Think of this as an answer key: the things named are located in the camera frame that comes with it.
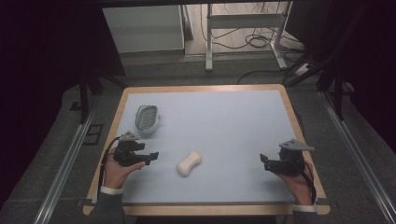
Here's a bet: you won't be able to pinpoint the black floor cables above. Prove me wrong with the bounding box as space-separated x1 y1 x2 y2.
199 2 307 86

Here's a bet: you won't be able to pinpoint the white cabinet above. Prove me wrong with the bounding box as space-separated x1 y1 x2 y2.
102 4 186 54

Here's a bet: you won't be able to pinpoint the person's right hand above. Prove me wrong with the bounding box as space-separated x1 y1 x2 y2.
273 161 314 206

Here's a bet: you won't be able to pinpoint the black metal stand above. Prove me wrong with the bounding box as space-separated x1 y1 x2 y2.
285 52 347 121
77 69 129 125

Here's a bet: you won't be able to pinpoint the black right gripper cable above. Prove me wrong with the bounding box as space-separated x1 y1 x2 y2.
300 161 318 205

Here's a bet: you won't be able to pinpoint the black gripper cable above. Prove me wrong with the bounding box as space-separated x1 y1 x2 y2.
300 161 318 205
97 135 122 194

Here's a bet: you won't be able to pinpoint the person's left hand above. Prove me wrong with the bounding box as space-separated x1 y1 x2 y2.
103 155 147 190

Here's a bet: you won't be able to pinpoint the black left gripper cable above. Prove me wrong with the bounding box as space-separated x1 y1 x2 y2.
97 135 122 194

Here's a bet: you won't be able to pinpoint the white power strip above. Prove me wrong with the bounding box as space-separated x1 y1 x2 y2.
293 63 313 77

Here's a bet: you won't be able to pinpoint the black floor vent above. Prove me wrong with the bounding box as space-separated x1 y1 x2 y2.
82 123 104 146

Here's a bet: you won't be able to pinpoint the dark curtain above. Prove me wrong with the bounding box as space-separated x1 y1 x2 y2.
0 0 125 206
284 0 396 153

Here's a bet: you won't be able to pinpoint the white soap bar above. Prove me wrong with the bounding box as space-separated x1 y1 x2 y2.
176 150 204 178

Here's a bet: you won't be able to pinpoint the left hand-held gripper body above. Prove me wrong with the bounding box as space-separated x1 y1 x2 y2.
112 131 148 167

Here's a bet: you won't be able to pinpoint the light blue table mat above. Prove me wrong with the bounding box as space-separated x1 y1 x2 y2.
92 90 297 205

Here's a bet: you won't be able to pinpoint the grey soap dish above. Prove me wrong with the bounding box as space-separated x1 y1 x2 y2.
134 105 162 135

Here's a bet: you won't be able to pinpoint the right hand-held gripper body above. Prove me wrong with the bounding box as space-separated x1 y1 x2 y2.
264 138 316 177

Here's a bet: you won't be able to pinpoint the metal floor rail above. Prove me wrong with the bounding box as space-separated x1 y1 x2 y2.
319 91 396 224
32 108 98 224

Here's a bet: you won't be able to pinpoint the white desk frame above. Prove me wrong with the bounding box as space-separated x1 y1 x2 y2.
205 1 294 73

